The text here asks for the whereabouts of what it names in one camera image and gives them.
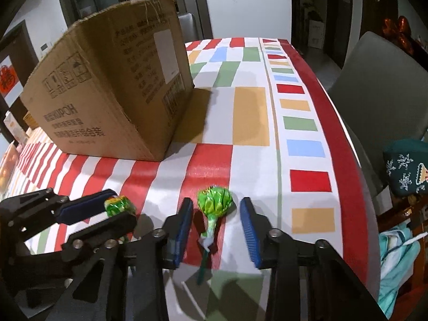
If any teal cloth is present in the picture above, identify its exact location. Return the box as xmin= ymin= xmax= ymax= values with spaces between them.
xmin=378 ymin=225 xmax=422 ymax=312

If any grey chair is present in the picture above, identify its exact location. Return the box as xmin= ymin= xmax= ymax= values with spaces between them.
xmin=177 ymin=13 xmax=195 ymax=43
xmin=327 ymin=31 xmax=428 ymax=195

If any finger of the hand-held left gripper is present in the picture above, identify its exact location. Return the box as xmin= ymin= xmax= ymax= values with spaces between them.
xmin=61 ymin=212 xmax=138 ymax=262
xmin=0 ymin=188 xmax=118 ymax=253

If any orange shiny decoration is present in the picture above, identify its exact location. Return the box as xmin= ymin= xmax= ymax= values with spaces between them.
xmin=383 ymin=16 xmax=419 ymax=55

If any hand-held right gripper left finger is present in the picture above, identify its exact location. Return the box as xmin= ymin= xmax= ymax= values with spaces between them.
xmin=50 ymin=198 xmax=194 ymax=321

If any bag of oranges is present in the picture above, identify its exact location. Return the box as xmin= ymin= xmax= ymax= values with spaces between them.
xmin=0 ymin=143 xmax=21 ymax=192

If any brown cardboard box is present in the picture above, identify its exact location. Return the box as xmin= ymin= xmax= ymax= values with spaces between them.
xmin=20 ymin=0 xmax=195 ymax=162

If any wooden chair frame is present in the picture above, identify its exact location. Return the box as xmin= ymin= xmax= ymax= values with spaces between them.
xmin=377 ymin=194 xmax=428 ymax=295

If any colourful checked tablecloth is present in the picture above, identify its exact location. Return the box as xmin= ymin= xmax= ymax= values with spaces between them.
xmin=0 ymin=36 xmax=382 ymax=321

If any green snowflake cushion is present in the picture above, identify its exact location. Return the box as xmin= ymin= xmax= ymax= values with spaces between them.
xmin=383 ymin=138 xmax=428 ymax=196

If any red door poster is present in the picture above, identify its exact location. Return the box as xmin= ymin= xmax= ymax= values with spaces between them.
xmin=0 ymin=55 xmax=21 ymax=105

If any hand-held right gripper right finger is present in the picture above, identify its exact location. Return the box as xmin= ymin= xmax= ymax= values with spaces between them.
xmin=240 ymin=197 xmax=388 ymax=321

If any orange white carton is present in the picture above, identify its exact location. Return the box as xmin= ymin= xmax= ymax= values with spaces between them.
xmin=4 ymin=112 xmax=29 ymax=145

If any green yellow lollipop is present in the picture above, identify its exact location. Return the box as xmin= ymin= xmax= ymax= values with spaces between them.
xmin=104 ymin=195 xmax=137 ymax=218

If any yellow woven basket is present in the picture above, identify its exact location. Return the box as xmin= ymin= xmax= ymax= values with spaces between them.
xmin=23 ymin=110 xmax=41 ymax=132

